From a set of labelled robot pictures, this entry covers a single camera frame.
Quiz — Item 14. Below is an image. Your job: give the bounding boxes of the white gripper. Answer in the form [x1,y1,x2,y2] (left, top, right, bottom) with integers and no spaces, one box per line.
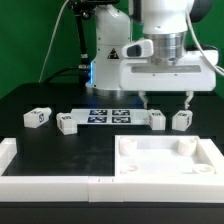
[119,51,216,110]

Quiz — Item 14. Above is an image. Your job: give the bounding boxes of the white square tabletop part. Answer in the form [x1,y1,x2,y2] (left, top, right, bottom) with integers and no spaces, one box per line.
[115,135,215,176]

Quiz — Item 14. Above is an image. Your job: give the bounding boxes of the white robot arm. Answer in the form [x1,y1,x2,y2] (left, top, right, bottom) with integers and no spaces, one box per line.
[86,0,224,103]

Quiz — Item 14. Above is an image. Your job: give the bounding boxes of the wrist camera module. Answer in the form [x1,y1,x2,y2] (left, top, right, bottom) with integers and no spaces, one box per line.
[122,39,154,58]

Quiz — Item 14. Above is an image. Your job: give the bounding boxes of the white marker base plate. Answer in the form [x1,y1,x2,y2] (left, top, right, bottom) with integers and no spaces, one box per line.
[71,109,148,125]

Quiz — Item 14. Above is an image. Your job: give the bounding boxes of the black cable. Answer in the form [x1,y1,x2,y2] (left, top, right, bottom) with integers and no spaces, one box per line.
[43,65,92,84]

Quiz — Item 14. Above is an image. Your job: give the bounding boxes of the white cable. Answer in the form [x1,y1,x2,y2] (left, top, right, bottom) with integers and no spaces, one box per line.
[38,3,68,84]

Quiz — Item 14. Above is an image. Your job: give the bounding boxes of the white U-shaped fence frame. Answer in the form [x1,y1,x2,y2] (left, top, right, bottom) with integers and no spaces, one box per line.
[0,138,224,203]

